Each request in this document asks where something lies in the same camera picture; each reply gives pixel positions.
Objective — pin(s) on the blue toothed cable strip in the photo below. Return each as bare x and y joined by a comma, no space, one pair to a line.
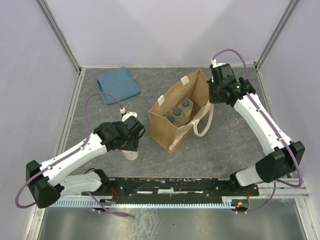
157,201

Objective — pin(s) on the aluminium frame rail left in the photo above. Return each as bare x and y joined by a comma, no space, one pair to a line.
48,15

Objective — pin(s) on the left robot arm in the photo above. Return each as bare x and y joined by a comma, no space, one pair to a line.
50,180

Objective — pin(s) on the aluminium frame post right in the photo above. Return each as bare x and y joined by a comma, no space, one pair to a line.
289,10

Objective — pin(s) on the clear bottle dark cap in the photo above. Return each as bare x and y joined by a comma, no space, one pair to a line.
179,115
186,107
171,119

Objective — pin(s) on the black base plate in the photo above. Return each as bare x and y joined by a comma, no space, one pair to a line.
116,187

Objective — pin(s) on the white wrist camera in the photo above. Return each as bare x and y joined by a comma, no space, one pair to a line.
126,114
215,64

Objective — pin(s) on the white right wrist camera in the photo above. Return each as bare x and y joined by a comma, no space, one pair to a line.
215,64

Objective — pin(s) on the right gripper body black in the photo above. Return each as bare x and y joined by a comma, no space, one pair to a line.
215,96

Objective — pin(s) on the folded blue cloth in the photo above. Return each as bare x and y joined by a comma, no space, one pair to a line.
118,83

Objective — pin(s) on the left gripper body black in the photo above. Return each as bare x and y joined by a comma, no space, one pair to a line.
132,143

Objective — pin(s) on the brown canvas bag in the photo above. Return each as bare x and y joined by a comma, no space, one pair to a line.
193,86

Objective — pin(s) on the beige cylindrical bottle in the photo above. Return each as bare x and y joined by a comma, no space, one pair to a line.
130,155

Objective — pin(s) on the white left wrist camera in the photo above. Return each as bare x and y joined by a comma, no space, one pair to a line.
126,114

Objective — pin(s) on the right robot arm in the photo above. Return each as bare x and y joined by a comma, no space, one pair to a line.
282,155

